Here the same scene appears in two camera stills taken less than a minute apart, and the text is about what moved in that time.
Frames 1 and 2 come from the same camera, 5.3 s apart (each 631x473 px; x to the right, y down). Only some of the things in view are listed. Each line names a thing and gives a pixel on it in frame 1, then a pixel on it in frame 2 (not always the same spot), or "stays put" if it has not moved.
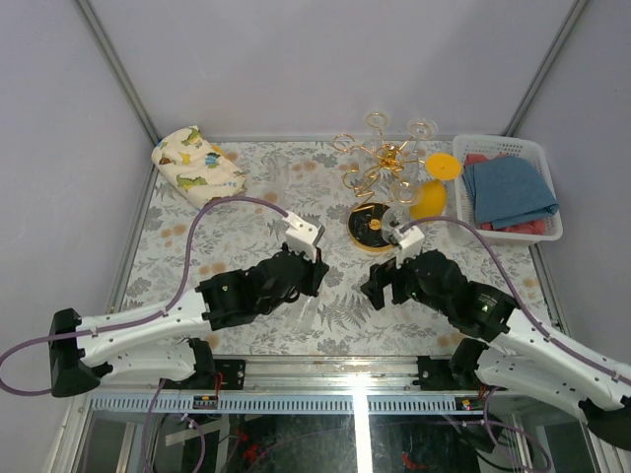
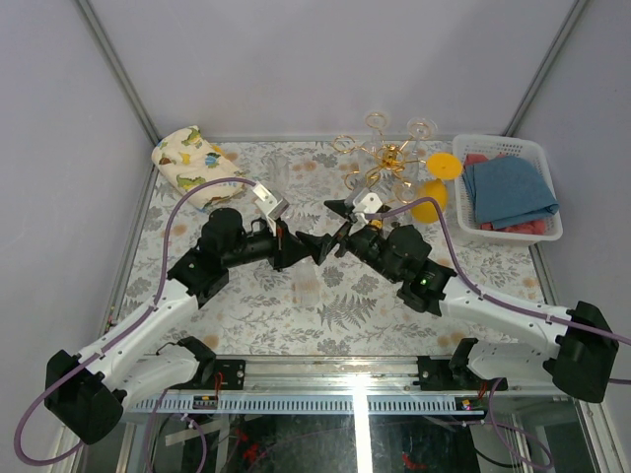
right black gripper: (382, 275) -> (321, 246)
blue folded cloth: (507, 190) stays put
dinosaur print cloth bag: (193, 169) stays put
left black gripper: (316, 270) -> (288, 248)
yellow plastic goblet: (429, 198) stays put
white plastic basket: (528, 150) stays put
